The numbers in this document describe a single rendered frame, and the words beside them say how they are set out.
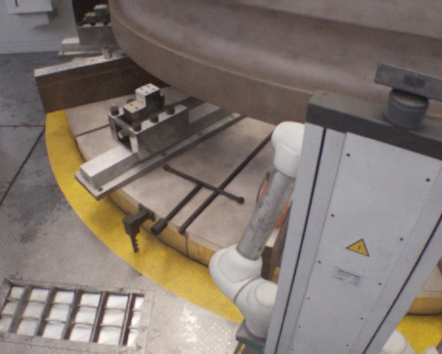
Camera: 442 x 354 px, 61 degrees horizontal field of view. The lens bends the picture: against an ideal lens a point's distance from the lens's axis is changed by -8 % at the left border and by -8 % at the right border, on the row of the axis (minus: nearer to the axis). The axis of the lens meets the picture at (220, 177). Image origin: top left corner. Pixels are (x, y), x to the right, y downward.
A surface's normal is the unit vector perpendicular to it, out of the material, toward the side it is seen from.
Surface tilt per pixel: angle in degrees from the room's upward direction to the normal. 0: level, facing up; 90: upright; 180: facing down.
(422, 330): 0
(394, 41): 90
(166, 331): 0
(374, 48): 90
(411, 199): 90
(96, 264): 0
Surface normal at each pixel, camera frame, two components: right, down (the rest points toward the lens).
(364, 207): -0.46, 0.58
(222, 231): 0.00, -0.75
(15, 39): -0.04, 0.66
